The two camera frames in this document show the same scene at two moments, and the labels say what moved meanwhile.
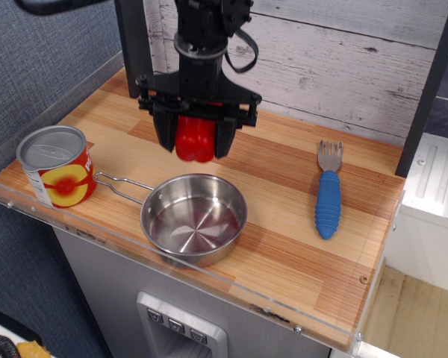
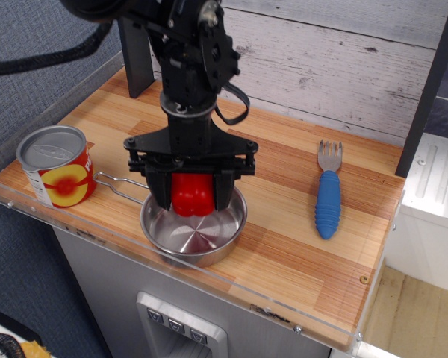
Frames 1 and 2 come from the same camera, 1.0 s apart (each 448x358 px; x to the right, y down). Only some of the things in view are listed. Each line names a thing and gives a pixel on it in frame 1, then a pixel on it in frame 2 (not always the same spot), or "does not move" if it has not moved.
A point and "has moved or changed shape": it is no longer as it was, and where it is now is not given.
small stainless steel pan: x=189 y=221 does not move
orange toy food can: x=59 y=164 does not move
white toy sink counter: x=426 y=236 does not move
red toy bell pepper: x=196 y=137 has moved or changed shape
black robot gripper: x=200 y=88 to x=190 y=144
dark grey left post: x=135 y=41 does not move
